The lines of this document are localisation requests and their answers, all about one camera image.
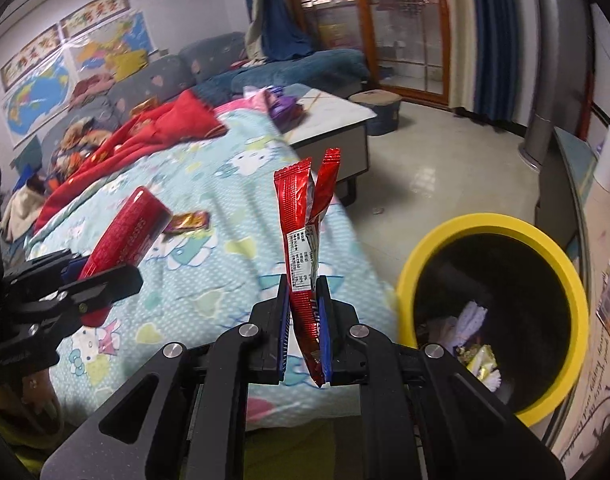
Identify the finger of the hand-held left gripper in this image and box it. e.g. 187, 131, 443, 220
5, 264, 144, 332
2, 247, 91, 295

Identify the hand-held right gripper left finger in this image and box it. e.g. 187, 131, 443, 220
40, 274, 293, 480

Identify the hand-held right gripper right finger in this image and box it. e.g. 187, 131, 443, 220
315, 274, 568, 480

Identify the red cylindrical tube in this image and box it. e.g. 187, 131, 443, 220
78, 186, 172, 328

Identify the red snack wrapper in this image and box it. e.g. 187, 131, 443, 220
273, 147, 343, 388

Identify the pale foam net sleeve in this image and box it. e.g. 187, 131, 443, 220
432, 300, 490, 356

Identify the yellow trash bin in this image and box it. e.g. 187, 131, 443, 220
396, 213, 590, 428

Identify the person's left hand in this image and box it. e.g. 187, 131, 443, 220
12, 372, 65, 443

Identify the beige cloth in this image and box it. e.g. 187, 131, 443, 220
0, 180, 48, 241

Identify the brown gold candy wrapper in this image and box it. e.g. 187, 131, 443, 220
164, 211, 211, 236

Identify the pile of colourful clothes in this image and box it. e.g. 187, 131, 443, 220
45, 74, 131, 186

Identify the cartoon cat printed bed sheet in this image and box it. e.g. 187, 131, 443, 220
25, 102, 401, 431

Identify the red blanket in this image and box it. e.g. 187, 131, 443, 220
32, 89, 228, 236

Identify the grey patterned sofa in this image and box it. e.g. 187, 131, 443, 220
10, 31, 251, 186

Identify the white coffee table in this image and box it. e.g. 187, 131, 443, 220
280, 83, 378, 206

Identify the purple snack wrapper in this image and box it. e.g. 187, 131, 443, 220
270, 86, 303, 128

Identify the round blue stool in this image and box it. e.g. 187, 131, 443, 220
348, 89, 403, 137

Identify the dark blue plush blanket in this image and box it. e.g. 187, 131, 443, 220
192, 49, 372, 106

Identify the dark tv cabinet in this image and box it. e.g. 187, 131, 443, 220
535, 127, 603, 261

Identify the blue curtain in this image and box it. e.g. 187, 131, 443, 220
467, 0, 543, 136
235, 0, 318, 61

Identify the wooden framed glass door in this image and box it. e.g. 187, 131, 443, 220
282, 0, 473, 108

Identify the silver tower air conditioner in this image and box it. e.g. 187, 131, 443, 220
517, 0, 560, 168

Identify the world map wall poster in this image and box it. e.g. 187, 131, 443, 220
0, 25, 71, 146

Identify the country map wall poster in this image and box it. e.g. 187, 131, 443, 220
60, 0, 153, 83

